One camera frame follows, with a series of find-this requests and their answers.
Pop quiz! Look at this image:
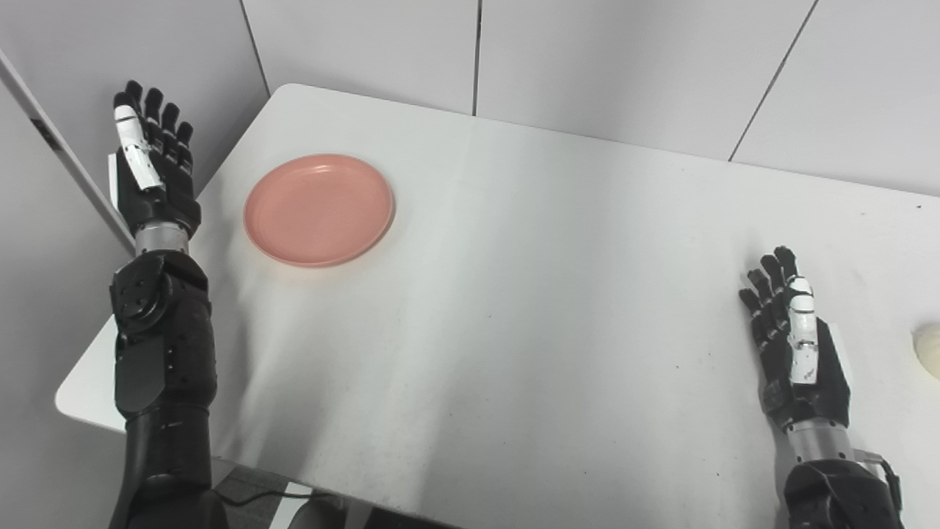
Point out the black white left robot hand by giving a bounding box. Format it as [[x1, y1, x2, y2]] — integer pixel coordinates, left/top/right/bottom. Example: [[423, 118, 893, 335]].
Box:
[[109, 79, 203, 240]]

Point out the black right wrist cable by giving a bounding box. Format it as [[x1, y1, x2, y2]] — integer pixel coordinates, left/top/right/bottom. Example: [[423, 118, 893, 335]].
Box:
[[854, 452, 905, 515]]

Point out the pink round plate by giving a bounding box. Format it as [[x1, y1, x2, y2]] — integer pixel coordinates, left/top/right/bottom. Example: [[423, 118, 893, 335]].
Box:
[[243, 153, 396, 268]]

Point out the cream steamed bun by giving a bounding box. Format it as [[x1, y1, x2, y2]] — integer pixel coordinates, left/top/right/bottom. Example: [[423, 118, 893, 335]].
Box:
[[911, 323, 940, 381]]

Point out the white table leg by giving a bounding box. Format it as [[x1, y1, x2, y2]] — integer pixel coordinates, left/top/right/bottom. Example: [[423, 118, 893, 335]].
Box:
[[268, 481, 318, 529]]

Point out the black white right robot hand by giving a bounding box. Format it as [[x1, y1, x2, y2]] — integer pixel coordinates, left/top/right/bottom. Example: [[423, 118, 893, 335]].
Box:
[[738, 245, 853, 432]]

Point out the thin black cable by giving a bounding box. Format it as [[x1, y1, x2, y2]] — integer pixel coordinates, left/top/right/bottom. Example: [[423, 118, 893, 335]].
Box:
[[211, 488, 333, 508]]

